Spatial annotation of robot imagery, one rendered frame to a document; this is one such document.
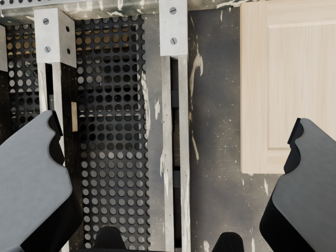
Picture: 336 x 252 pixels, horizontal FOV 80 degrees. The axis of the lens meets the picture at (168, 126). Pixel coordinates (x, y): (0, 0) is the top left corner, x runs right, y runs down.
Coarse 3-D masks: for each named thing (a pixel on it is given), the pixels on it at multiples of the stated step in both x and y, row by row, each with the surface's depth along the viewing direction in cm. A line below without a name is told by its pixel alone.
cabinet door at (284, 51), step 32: (288, 0) 46; (320, 0) 46; (256, 32) 47; (288, 32) 47; (320, 32) 46; (256, 64) 48; (288, 64) 47; (320, 64) 47; (256, 96) 48; (288, 96) 48; (320, 96) 47; (256, 128) 49; (288, 128) 48; (256, 160) 49
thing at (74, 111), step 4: (72, 104) 53; (72, 108) 53; (72, 112) 53; (76, 112) 55; (72, 116) 53; (76, 116) 55; (72, 120) 53; (76, 120) 55; (72, 124) 53; (76, 124) 55; (72, 128) 53; (76, 128) 55
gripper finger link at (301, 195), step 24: (312, 144) 8; (288, 168) 9; (312, 168) 7; (288, 192) 6; (312, 192) 6; (264, 216) 6; (288, 216) 6; (312, 216) 6; (288, 240) 6; (312, 240) 5
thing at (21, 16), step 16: (112, 0) 48; (128, 0) 47; (144, 0) 47; (192, 0) 46; (208, 0) 47; (224, 0) 47; (240, 0) 47; (256, 0) 47; (0, 16) 52; (16, 16) 52; (32, 16) 52; (80, 16) 53; (96, 16) 53; (112, 16) 53
